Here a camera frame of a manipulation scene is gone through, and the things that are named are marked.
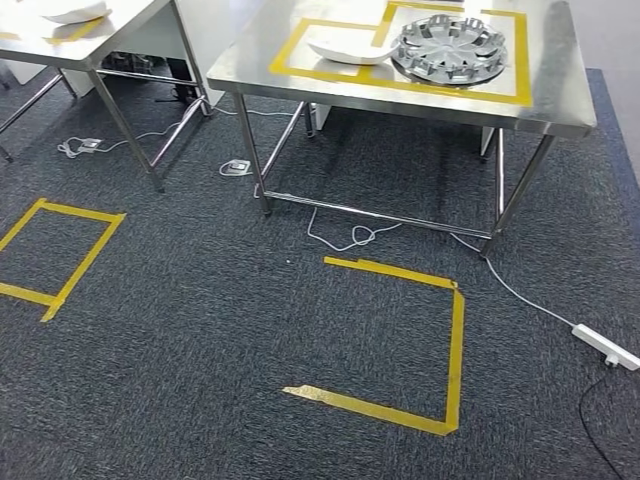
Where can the grey plastic wheel cover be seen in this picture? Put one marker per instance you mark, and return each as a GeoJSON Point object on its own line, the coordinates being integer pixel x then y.
{"type": "Point", "coordinates": [450, 50]}

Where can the stainless steel workbench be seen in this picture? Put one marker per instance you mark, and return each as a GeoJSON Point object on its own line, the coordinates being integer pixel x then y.
{"type": "Point", "coordinates": [550, 66]}
{"type": "Point", "coordinates": [125, 26]}

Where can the white plastic mirror cover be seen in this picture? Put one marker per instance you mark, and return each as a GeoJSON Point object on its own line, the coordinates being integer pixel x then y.
{"type": "Point", "coordinates": [350, 52]}

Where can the yellow floor tape outline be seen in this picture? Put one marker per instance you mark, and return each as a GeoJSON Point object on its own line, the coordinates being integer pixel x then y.
{"type": "Point", "coordinates": [455, 358]}
{"type": "Point", "coordinates": [80, 210]}

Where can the white cabinet panel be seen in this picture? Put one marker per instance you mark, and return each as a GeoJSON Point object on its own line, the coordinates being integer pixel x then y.
{"type": "Point", "coordinates": [215, 33]}

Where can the dark equipment pile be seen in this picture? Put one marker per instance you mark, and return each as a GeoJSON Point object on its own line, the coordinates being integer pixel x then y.
{"type": "Point", "coordinates": [130, 65]}

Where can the white power strip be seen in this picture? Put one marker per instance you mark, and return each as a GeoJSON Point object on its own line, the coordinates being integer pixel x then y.
{"type": "Point", "coordinates": [605, 344]}

